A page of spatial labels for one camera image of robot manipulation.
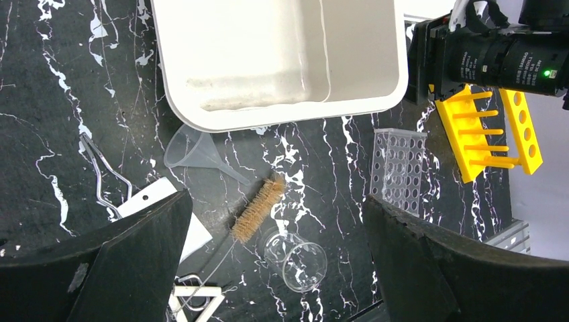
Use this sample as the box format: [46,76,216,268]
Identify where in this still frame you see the metal crucible tongs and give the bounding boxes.
[79,132,134,219]

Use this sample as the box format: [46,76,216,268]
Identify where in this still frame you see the clear glass beaker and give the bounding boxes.
[262,227,328,293]

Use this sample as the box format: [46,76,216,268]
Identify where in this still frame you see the clear acrylic tube rack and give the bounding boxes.
[369,128,427,217]

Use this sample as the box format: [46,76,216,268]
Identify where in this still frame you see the yellow test tube rack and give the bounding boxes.
[435,85,544,183]

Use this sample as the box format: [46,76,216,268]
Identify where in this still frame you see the clear plastic funnel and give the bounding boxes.
[164,125,250,185]

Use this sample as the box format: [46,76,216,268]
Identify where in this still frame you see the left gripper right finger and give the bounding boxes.
[362,196,568,321]

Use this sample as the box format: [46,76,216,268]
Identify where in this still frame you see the white clay triangle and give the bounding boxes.
[166,286,225,322]

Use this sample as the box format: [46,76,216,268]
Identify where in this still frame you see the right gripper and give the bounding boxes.
[405,14,458,105]

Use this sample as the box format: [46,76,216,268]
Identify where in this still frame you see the white paper tag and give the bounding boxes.
[117,177,213,264]

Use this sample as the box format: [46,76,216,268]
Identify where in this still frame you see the beige plastic bin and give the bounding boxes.
[152,1,408,133]

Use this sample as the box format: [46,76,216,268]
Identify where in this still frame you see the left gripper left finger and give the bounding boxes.
[0,188,195,322]

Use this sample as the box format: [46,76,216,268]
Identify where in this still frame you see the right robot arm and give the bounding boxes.
[404,1,568,109]

